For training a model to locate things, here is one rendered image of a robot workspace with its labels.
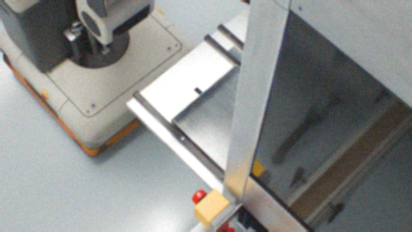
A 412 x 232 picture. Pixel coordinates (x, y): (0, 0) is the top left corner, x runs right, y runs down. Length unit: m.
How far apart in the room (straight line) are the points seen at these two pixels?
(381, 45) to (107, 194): 2.01
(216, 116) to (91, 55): 0.97
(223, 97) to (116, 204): 0.97
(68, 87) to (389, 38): 1.94
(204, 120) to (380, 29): 1.09
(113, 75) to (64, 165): 0.45
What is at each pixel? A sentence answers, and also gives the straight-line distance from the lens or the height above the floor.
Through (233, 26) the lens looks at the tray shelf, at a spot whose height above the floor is 0.88.
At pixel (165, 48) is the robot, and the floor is 0.28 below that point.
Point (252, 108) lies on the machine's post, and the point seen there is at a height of 1.49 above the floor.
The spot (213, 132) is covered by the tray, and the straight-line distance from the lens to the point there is 1.73.
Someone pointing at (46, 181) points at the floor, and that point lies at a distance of 2.68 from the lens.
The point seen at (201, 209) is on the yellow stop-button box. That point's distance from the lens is 1.49.
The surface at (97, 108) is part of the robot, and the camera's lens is 2.47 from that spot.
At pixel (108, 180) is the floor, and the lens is 2.64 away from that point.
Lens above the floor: 2.45
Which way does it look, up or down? 63 degrees down
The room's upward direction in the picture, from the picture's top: 3 degrees clockwise
